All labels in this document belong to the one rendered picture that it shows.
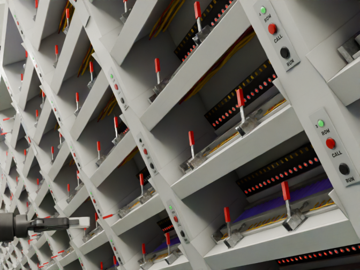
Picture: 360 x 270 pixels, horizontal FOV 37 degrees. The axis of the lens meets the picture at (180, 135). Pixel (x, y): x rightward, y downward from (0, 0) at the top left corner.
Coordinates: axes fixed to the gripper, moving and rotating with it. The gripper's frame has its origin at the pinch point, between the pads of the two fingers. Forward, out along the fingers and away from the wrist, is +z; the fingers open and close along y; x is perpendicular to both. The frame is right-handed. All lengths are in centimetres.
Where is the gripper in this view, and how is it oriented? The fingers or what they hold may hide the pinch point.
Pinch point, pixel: (79, 223)
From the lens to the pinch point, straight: 183.0
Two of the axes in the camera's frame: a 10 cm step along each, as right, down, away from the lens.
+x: -1.0, -9.5, 3.1
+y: 2.5, -3.2, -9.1
